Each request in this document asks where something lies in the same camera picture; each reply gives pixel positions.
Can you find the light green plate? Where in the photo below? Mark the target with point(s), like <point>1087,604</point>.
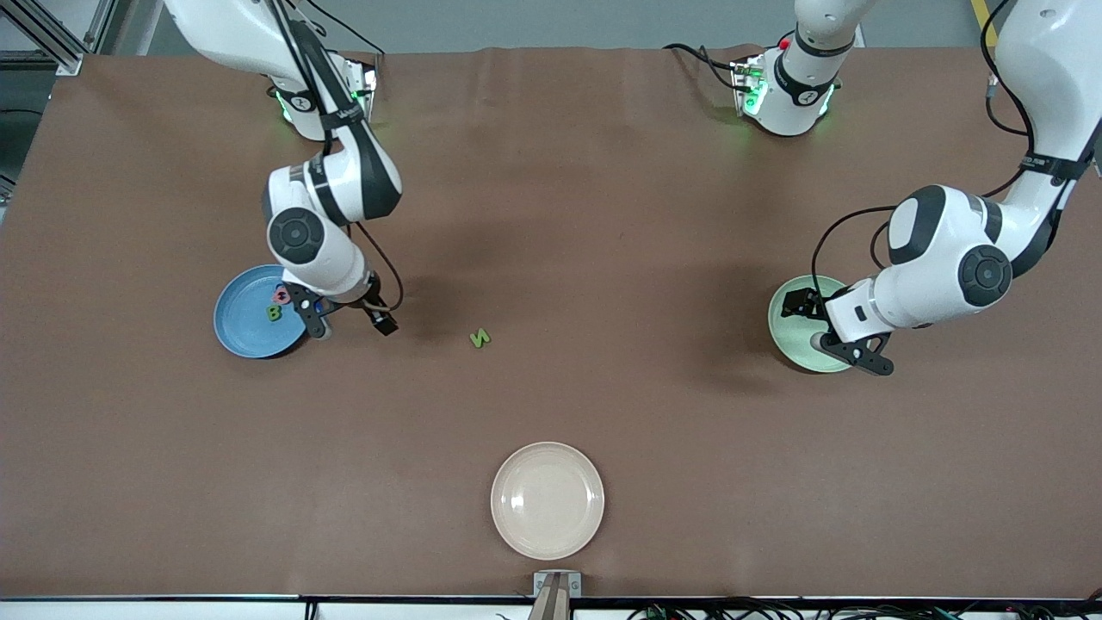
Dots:
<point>788,331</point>

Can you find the aluminium frame post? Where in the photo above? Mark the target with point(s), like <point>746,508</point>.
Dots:
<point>69,62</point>

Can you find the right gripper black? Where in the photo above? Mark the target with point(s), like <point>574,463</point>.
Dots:
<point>375,312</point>

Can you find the cream plate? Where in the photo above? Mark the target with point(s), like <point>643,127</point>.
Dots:
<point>547,500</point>

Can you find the base connector box green light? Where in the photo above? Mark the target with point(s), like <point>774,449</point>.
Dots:
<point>749,86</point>
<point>363,90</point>

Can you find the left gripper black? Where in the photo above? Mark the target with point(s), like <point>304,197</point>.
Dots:
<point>810,302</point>

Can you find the green foam letter N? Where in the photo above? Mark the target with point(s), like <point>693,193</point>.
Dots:
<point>479,337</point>

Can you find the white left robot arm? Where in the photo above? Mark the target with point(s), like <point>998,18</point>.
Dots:
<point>1050,52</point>

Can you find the blue plate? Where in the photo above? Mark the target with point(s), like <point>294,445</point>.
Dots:
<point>245,327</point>

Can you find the pink foam letter Q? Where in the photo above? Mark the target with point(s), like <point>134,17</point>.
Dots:
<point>280,295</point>

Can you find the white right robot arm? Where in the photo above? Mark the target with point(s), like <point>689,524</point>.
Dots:
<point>331,258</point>

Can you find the brown table cover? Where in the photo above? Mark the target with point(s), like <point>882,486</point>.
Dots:
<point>551,172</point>

